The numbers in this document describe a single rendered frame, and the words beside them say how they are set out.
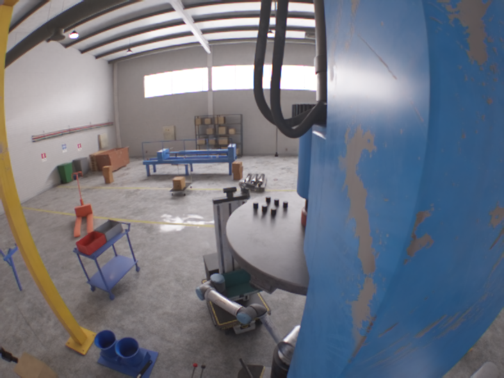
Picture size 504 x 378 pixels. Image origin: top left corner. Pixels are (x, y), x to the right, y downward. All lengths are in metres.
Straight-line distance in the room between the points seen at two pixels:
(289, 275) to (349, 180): 0.35
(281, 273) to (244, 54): 13.87
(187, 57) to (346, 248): 14.83
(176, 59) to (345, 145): 15.05
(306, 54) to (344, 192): 14.14
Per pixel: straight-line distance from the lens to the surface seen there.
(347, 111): 0.18
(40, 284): 2.91
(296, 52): 14.23
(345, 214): 0.17
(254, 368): 1.74
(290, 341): 1.10
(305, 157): 0.59
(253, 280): 0.96
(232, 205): 2.26
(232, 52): 14.26
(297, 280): 0.48
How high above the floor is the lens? 2.57
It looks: 19 degrees down
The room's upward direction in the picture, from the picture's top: straight up
